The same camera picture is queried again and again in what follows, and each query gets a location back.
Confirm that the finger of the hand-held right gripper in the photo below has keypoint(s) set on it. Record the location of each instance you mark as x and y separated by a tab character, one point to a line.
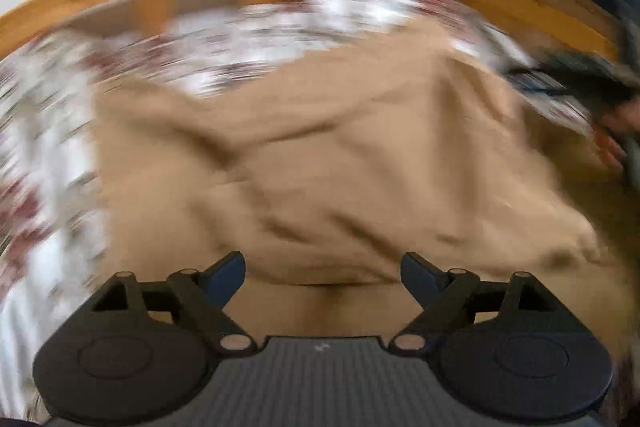
537	84

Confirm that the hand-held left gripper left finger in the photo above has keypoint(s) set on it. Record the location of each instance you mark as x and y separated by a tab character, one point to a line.
227	278

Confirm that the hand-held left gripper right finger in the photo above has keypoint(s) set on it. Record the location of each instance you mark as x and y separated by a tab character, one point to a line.
419	278

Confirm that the tan hooded zip jacket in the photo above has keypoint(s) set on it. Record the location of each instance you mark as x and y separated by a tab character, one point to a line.
350	167

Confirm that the person's right hand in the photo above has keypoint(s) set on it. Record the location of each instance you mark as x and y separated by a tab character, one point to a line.
617	132

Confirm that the white floral bed sheet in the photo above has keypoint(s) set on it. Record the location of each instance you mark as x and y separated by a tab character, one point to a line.
55	167

